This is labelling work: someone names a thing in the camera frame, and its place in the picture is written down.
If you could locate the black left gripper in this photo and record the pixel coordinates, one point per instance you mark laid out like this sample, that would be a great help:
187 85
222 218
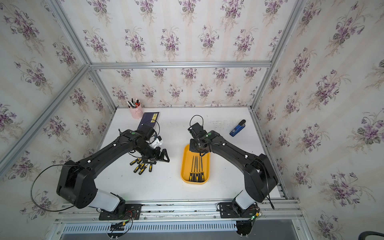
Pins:
156 157

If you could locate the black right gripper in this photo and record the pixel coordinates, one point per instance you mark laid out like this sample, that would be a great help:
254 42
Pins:
191 146

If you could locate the file tool moved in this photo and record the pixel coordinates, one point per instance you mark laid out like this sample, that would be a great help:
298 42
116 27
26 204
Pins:
202 170
198 170
191 177
195 171

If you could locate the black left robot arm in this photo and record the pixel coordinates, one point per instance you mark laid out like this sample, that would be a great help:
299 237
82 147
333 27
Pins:
77 179

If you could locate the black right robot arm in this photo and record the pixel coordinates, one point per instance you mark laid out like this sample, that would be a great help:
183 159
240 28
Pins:
260 178

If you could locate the yellow plastic storage tray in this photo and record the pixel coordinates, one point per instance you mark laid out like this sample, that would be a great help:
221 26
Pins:
186 166

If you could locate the dark purple notebook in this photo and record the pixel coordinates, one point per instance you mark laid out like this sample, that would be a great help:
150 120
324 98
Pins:
149 118

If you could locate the blue black stapler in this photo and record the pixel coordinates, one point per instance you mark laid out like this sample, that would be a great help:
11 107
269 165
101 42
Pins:
238 128

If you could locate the pink pen cup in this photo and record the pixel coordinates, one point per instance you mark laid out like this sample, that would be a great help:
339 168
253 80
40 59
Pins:
137 113

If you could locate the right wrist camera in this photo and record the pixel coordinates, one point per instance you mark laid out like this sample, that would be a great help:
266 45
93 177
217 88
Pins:
195 129

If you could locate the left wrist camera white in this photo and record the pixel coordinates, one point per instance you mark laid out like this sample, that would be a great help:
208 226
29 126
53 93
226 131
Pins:
157 142

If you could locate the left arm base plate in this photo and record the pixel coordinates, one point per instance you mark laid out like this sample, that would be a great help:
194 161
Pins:
125 212

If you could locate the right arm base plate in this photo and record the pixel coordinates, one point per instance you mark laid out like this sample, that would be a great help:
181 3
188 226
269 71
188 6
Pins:
229 210

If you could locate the aluminium front rail frame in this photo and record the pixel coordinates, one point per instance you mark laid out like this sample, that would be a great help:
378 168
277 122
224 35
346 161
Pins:
185 216

